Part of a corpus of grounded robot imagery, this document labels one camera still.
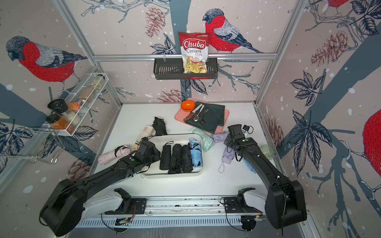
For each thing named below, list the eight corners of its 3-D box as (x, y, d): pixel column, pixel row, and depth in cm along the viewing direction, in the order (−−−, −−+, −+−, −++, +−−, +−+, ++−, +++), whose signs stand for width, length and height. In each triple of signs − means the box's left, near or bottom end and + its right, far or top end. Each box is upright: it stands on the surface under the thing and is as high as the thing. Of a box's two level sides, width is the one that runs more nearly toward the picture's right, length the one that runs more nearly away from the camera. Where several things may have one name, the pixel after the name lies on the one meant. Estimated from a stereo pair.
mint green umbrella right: (205, 152, 94) (205, 149, 90) (190, 131, 104) (189, 128, 100) (216, 145, 97) (217, 142, 93) (200, 126, 107) (200, 122, 103)
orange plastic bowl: (180, 111, 114) (180, 109, 112) (181, 102, 120) (181, 100, 118) (195, 111, 114) (195, 109, 112) (195, 102, 120) (195, 100, 118)
